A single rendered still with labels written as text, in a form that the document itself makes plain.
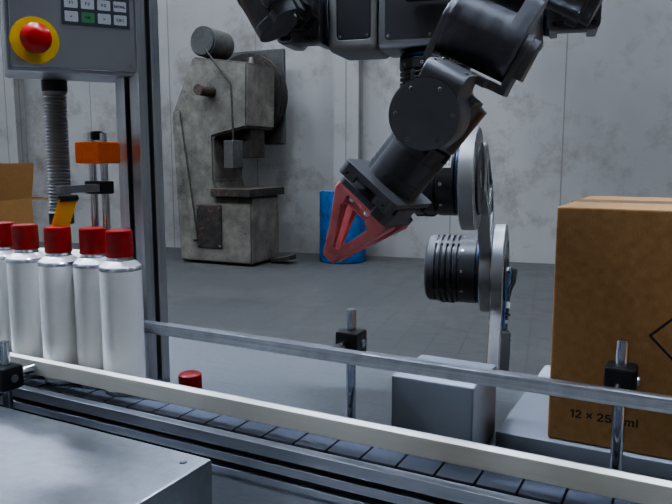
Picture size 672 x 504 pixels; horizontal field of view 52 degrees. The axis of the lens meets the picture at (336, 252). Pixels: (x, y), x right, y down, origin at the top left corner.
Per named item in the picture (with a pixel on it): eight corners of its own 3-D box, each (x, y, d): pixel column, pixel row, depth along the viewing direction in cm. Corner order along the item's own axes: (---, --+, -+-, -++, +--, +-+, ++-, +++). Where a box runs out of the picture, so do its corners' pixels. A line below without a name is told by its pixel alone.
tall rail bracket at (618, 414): (590, 519, 66) (599, 352, 64) (600, 487, 72) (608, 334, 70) (627, 528, 64) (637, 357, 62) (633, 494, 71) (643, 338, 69)
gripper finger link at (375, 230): (293, 237, 67) (350, 162, 64) (326, 233, 74) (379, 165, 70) (341, 285, 65) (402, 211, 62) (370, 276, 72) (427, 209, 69)
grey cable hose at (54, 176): (43, 223, 103) (35, 80, 100) (63, 221, 106) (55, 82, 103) (60, 224, 101) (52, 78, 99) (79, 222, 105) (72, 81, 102)
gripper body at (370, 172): (333, 173, 63) (382, 108, 60) (376, 175, 72) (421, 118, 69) (383, 221, 61) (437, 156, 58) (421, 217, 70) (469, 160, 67)
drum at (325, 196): (371, 258, 806) (371, 188, 795) (359, 265, 755) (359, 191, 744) (327, 256, 822) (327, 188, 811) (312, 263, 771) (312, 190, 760)
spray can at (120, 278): (95, 394, 86) (87, 231, 83) (122, 381, 91) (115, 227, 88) (129, 399, 84) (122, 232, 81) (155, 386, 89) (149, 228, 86)
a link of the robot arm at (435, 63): (544, 42, 61) (457, 1, 62) (537, 27, 50) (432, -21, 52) (479, 164, 64) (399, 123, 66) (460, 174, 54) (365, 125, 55)
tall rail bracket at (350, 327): (316, 456, 80) (316, 317, 77) (345, 434, 86) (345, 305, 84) (341, 462, 78) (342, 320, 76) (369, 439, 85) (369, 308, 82)
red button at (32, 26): (17, 23, 89) (19, 19, 86) (49, 26, 90) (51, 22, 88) (19, 54, 89) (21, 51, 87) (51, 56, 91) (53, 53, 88)
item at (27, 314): (4, 374, 94) (-6, 224, 91) (36, 364, 98) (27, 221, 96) (30, 380, 91) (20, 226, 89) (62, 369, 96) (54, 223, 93)
